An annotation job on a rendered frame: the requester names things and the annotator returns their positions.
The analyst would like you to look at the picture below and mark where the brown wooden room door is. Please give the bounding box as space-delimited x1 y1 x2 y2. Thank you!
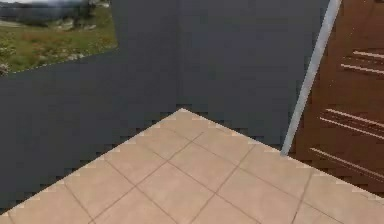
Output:
280 0 384 198

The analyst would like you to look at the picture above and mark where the window with landscape view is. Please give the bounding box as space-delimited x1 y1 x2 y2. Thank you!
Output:
0 0 119 77

